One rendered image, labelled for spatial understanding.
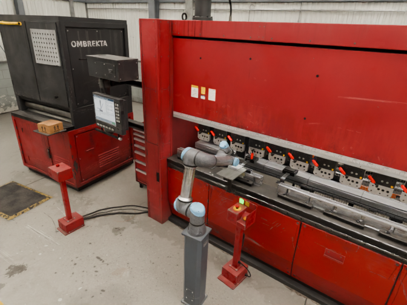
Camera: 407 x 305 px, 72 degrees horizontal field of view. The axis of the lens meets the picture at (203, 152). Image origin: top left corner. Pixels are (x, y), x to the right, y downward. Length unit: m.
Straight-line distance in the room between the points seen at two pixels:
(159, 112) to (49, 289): 1.94
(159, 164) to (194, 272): 1.27
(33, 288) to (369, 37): 3.36
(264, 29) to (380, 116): 1.04
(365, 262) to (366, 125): 1.05
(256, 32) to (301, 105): 0.67
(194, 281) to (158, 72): 1.92
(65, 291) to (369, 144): 2.82
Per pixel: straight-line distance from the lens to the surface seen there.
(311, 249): 2.69
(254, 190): 2.67
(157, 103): 2.92
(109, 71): 2.83
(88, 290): 3.04
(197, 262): 2.37
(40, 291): 3.19
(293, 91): 2.34
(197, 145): 3.33
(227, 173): 2.64
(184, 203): 2.18
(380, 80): 2.20
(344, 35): 2.21
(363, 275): 2.68
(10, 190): 4.87
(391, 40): 2.17
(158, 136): 3.02
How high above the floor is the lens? 2.23
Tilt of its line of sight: 24 degrees down
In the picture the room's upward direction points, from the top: 2 degrees clockwise
